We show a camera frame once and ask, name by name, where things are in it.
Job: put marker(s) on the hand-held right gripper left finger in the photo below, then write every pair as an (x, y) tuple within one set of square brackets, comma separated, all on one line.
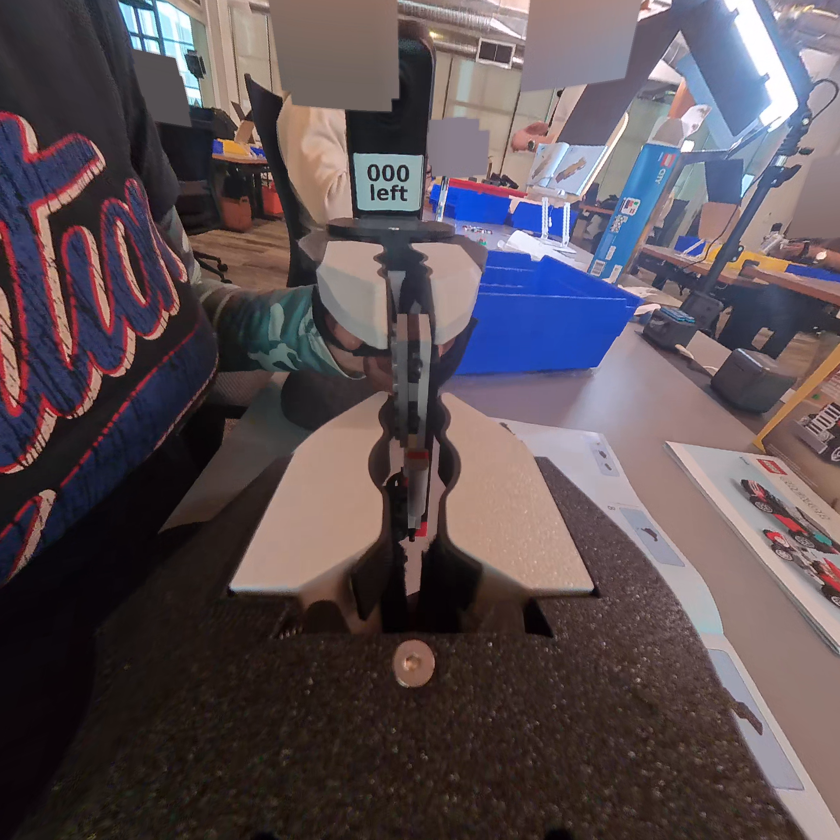
[(315, 512)]

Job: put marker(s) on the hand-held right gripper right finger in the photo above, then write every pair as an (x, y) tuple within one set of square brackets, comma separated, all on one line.
[(512, 518)]

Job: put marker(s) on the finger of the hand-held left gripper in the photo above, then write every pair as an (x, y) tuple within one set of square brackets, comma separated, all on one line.
[(351, 289), (449, 289)]

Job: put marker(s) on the blue plastic bin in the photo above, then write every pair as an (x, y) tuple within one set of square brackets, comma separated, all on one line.
[(544, 321)]

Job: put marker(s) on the partly built lego car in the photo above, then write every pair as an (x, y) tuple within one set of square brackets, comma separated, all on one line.
[(410, 394)]

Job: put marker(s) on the person's left forearm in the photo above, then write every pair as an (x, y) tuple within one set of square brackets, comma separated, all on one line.
[(269, 334)]

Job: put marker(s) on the yellow cardboard set box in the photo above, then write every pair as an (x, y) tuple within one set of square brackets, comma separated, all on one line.
[(814, 426)]

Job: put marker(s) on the person's left hand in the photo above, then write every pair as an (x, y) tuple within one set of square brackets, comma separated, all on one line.
[(374, 371)]

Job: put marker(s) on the white paper bag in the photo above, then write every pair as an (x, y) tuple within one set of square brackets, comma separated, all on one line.
[(525, 241)]

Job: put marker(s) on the row of blue bins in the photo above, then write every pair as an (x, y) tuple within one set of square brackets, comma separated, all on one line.
[(479, 203)]

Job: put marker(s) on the open instruction booklet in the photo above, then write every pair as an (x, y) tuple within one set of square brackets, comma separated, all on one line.
[(590, 453)]

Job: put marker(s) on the clear booklet stand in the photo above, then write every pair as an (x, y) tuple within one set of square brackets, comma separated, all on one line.
[(558, 164)]

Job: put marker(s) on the tall blue cardboard box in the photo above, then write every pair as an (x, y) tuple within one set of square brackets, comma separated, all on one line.
[(633, 216)]

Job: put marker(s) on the black board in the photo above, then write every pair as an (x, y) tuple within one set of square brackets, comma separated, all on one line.
[(617, 85)]

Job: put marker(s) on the closed instruction booklet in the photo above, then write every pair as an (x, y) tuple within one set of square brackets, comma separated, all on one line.
[(741, 499)]

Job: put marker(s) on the wooden desk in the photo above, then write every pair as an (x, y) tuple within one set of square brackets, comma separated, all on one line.
[(722, 269)]

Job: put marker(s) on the dark grey cube case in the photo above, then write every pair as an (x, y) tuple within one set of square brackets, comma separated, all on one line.
[(754, 380)]

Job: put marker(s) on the black light stand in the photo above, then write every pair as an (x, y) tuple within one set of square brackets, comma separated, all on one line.
[(743, 229)]

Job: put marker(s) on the bright light panel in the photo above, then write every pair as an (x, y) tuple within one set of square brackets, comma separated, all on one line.
[(761, 46)]

